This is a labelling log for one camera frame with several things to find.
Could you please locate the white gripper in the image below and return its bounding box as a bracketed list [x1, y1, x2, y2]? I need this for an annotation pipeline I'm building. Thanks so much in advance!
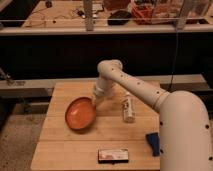
[92, 85, 111, 106]

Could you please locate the orange ceramic bowl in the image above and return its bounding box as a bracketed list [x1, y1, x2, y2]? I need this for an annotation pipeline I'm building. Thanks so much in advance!
[65, 97, 96, 131]

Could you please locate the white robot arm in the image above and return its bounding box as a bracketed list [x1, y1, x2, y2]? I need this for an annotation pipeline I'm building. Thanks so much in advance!
[93, 60, 213, 171]

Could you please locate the white plastic bottle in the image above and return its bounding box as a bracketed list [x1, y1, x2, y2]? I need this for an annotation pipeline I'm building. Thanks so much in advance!
[122, 92, 135, 123]

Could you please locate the white and black box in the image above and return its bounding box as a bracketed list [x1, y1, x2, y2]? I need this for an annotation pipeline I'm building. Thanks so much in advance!
[98, 149, 129, 164]

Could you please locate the blue sponge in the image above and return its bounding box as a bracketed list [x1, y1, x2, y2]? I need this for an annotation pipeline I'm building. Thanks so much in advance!
[146, 132, 160, 157]

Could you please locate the black computer mouse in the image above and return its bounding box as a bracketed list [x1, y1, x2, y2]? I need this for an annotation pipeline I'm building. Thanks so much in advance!
[107, 10, 131, 26]

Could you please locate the orange basket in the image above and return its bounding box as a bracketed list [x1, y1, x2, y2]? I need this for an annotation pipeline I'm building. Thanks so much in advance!
[131, 5, 153, 25]

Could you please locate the black hanging cable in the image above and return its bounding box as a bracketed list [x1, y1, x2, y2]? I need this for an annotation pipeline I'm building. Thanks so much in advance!
[166, 23, 180, 95]

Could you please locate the grey vertical post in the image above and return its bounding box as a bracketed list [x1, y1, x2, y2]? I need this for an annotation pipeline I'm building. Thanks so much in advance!
[83, 0, 94, 31]

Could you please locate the grey right post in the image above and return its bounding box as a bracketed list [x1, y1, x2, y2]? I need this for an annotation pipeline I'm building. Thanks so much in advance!
[175, 0, 193, 30]

